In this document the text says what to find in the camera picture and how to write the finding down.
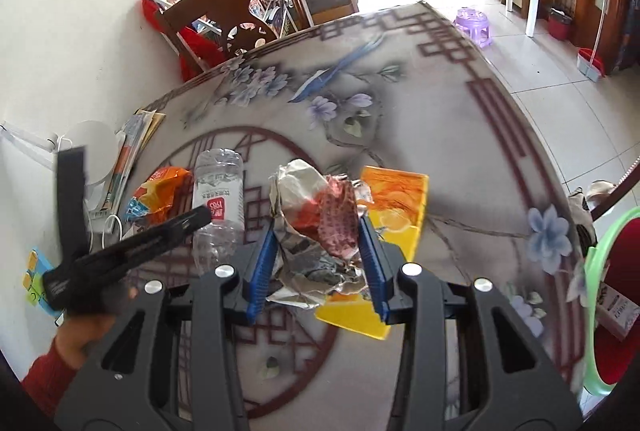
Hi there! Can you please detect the yellow iced tea carton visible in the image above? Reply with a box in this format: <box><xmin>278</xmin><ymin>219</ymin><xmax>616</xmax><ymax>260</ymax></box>
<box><xmin>316</xmin><ymin>165</ymin><xmax>428</xmax><ymax>340</ymax></box>

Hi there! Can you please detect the red sleeve forearm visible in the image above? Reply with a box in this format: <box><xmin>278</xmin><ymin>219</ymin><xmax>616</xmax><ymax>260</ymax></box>
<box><xmin>21</xmin><ymin>339</ymin><xmax>77</xmax><ymax>419</ymax></box>

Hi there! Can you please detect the green red trash bin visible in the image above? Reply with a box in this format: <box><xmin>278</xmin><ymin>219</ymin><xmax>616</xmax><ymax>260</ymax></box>
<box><xmin>584</xmin><ymin>208</ymin><xmax>639</xmax><ymax>395</ymax></box>

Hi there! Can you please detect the left hand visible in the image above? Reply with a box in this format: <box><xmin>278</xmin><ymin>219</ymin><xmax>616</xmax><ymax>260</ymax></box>
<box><xmin>53</xmin><ymin>313</ymin><xmax>116</xmax><ymax>370</ymax></box>

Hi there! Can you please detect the white power adapter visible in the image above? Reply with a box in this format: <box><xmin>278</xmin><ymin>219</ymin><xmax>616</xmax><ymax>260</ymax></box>
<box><xmin>89</xmin><ymin>210</ymin><xmax>124</xmax><ymax>234</ymax></box>

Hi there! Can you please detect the clear plastic water bottle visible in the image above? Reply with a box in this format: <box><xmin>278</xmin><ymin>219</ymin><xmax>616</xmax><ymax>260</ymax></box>
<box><xmin>192</xmin><ymin>148</ymin><xmax>245</xmax><ymax>276</ymax></box>

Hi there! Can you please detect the orange snack bag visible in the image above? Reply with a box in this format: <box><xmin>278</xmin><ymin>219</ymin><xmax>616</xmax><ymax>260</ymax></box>
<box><xmin>125</xmin><ymin>166</ymin><xmax>192</xmax><ymax>225</ymax></box>

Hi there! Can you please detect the white round lamp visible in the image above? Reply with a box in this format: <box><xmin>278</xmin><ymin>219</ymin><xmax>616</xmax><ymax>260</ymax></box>
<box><xmin>58</xmin><ymin>120</ymin><xmax>119</xmax><ymax>185</ymax></box>

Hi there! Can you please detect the stack of books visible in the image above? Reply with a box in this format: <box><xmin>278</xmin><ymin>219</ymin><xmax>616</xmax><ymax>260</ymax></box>
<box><xmin>88</xmin><ymin>109</ymin><xmax>165</xmax><ymax>221</ymax></box>

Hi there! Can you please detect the red bag on chair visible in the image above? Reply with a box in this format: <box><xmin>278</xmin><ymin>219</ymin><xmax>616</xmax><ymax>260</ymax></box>
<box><xmin>141</xmin><ymin>0</ymin><xmax>228</xmax><ymax>82</ymax></box>

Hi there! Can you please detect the milk carton in bin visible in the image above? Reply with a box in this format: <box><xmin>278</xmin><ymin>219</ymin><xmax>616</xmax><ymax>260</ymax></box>
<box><xmin>596</xmin><ymin>283</ymin><xmax>640</xmax><ymax>341</ymax></box>

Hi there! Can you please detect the purple plastic stool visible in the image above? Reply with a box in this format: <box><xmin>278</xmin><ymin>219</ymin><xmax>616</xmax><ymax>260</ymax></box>
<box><xmin>454</xmin><ymin>7</ymin><xmax>492</xmax><ymax>48</ymax></box>

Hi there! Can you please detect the dark wooden chair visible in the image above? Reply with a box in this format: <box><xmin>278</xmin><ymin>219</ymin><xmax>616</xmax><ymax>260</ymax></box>
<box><xmin>154</xmin><ymin>0</ymin><xmax>317</xmax><ymax>72</ymax></box>

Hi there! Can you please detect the broom with dustpan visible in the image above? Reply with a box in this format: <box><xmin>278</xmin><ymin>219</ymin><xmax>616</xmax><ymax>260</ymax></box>
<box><xmin>576</xmin><ymin>0</ymin><xmax>610</xmax><ymax>82</ymax></box>

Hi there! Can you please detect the small red bin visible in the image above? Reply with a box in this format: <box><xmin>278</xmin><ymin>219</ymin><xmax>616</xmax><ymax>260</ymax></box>
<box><xmin>548</xmin><ymin>7</ymin><xmax>573</xmax><ymax>41</ymax></box>

